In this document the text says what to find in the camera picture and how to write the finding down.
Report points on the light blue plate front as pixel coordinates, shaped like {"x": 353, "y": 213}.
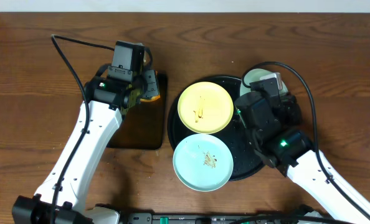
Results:
{"x": 203, "y": 162}

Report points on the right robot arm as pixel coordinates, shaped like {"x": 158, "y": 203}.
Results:
{"x": 291, "y": 153}

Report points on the black round tray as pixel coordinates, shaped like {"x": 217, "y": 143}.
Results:
{"x": 246, "y": 162}

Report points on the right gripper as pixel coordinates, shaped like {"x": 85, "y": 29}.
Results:
{"x": 289, "y": 106}

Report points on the black rectangular tray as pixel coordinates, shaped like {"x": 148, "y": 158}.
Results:
{"x": 143, "y": 125}

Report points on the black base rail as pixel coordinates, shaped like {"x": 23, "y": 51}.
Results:
{"x": 148, "y": 218}

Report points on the yellow plate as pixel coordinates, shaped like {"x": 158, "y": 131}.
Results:
{"x": 205, "y": 107}

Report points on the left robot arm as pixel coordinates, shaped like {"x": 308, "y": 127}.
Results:
{"x": 116, "y": 87}

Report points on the green and orange sponge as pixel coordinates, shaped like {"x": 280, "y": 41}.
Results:
{"x": 153, "y": 98}

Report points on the pale green plate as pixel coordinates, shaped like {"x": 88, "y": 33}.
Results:
{"x": 254, "y": 76}

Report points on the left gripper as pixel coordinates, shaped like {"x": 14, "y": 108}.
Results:
{"x": 152, "y": 84}

